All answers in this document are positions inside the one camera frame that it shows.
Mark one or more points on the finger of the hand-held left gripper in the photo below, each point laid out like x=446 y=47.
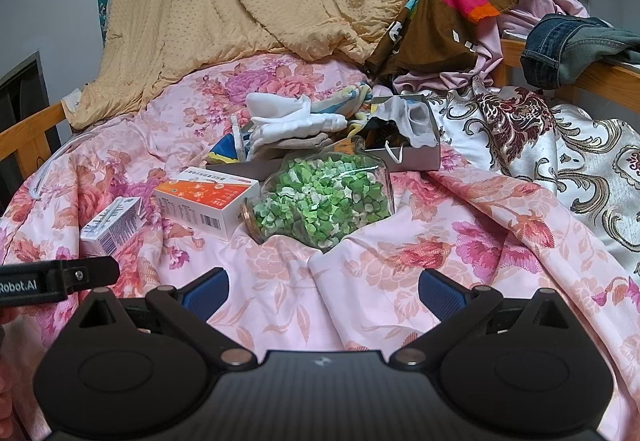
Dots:
x=92 y=273

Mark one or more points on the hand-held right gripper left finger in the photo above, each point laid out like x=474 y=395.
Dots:
x=205 y=293

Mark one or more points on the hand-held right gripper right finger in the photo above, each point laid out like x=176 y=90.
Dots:
x=440 y=293

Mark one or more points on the grey cardboard box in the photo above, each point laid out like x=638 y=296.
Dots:
x=420 y=158

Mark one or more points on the pale grey cloth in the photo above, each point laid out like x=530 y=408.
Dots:
x=407 y=118

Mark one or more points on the white socks bundle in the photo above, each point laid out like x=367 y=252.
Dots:
x=285 y=121

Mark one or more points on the pastel striped sock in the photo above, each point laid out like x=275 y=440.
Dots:
x=345 y=96

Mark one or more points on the white and blue carton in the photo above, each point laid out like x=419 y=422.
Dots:
x=110 y=231

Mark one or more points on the orange and white box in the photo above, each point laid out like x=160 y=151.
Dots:
x=200 y=201

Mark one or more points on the pink floral quilt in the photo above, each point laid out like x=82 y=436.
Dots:
x=350 y=261

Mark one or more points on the cartoon print towel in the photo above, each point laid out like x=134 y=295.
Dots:
x=222 y=153

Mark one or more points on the glass jar of green stars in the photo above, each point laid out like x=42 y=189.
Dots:
x=320 y=201

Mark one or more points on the wooden bed headboard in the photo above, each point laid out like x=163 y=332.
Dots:
x=30 y=131

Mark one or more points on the white gold patterned cloth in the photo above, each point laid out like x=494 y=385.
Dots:
x=575 y=161

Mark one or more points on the dark window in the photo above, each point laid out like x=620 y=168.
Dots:
x=20 y=91

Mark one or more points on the teal patterned cloth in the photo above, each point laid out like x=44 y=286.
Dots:
x=104 y=11

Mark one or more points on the dark blue jeans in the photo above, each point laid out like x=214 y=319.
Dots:
x=550 y=46

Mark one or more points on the brown multicolour striped garment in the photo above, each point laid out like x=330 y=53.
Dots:
x=440 y=21

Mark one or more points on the grey-green garment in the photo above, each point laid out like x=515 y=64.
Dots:
x=600 y=51

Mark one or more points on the pale pink cloth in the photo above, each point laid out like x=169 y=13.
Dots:
x=545 y=6

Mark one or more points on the wooden bed frame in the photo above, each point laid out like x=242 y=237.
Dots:
x=610 y=91

